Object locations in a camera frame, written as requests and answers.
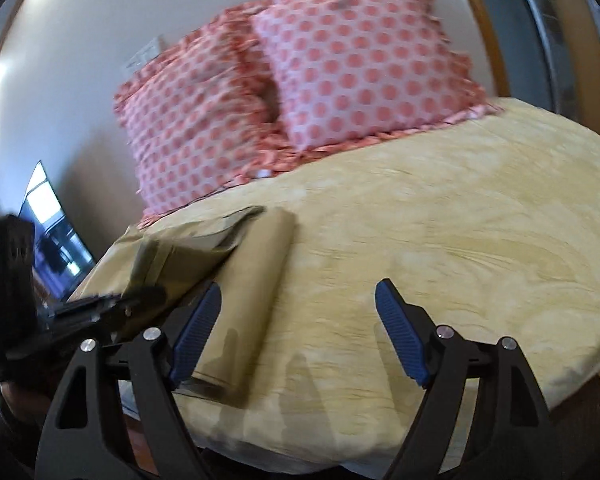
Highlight yellow patterned bed cover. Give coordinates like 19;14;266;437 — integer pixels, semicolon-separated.
67;96;600;478

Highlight large pink polka-dot pillow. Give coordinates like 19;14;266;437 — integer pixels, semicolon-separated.
252;0;488;153

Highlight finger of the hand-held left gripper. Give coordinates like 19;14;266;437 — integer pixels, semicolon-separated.
47;285;167;333

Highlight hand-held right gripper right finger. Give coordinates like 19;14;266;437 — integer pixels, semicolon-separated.
374;278;566;480

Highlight flat screen television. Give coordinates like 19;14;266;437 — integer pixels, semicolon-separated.
19;160;97;301

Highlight khaki pants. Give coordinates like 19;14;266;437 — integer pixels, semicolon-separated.
115;206;297;401

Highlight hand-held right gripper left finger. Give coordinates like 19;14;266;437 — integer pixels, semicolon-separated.
34;281;223;480

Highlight white wall socket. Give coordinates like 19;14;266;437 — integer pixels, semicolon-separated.
124;35;167;72

